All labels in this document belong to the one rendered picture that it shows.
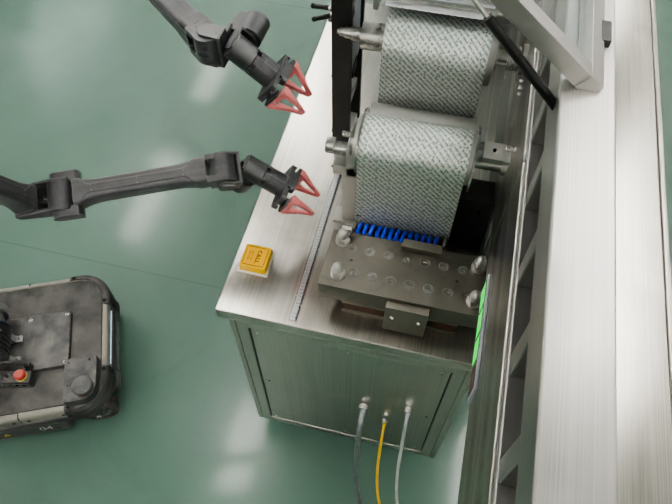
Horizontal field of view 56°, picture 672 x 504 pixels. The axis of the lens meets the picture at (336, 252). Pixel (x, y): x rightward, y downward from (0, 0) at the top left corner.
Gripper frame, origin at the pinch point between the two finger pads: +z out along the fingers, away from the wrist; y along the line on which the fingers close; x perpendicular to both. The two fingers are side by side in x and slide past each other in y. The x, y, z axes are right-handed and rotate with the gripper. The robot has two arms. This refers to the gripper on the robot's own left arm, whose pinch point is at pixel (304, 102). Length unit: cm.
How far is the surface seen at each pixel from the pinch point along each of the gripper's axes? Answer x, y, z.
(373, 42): 9.4, -20.0, 6.9
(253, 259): -37.0, 18.3, 17.6
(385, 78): 7.2, -15.8, 14.0
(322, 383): -52, 32, 58
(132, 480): -135, 61, 46
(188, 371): -131, 18, 49
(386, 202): -1.3, 7.9, 28.8
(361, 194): -4.2, 7.9, 23.4
